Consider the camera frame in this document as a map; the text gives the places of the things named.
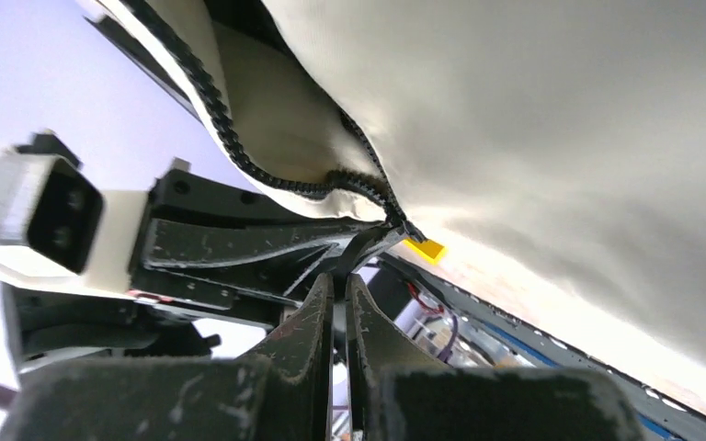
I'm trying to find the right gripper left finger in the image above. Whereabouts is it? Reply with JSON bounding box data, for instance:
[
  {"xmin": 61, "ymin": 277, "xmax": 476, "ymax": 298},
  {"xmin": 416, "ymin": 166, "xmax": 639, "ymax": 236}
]
[{"xmin": 0, "ymin": 274, "xmax": 334, "ymax": 440}]

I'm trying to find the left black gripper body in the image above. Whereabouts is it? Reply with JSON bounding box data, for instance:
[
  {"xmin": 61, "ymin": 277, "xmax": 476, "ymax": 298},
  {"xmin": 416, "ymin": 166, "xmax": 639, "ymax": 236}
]
[{"xmin": 0, "ymin": 130, "xmax": 305, "ymax": 372}]

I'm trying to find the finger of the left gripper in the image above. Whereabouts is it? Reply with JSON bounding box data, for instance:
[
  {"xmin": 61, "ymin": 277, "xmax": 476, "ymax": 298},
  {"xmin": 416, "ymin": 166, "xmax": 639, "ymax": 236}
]
[{"xmin": 140, "ymin": 220, "xmax": 405, "ymax": 287}]

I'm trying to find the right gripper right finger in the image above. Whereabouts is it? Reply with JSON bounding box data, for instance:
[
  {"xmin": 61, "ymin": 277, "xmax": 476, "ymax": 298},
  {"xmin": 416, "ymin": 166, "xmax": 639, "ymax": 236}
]
[{"xmin": 345, "ymin": 274, "xmax": 643, "ymax": 440}]

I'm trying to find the cream zip-up jacket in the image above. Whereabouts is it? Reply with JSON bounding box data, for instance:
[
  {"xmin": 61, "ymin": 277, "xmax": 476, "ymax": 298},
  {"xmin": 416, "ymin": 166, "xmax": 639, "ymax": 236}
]
[{"xmin": 103, "ymin": 1, "xmax": 706, "ymax": 369}]

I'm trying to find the yellow rectangular block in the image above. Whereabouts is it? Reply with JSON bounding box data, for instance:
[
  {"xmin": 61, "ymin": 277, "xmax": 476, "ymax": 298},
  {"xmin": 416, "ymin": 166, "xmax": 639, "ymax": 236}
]
[{"xmin": 404, "ymin": 238, "xmax": 448, "ymax": 266}]

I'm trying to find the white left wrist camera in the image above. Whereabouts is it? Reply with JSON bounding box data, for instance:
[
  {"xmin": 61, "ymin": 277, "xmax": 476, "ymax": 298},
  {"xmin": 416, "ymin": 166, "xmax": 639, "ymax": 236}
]
[{"xmin": 0, "ymin": 153, "xmax": 147, "ymax": 298}]

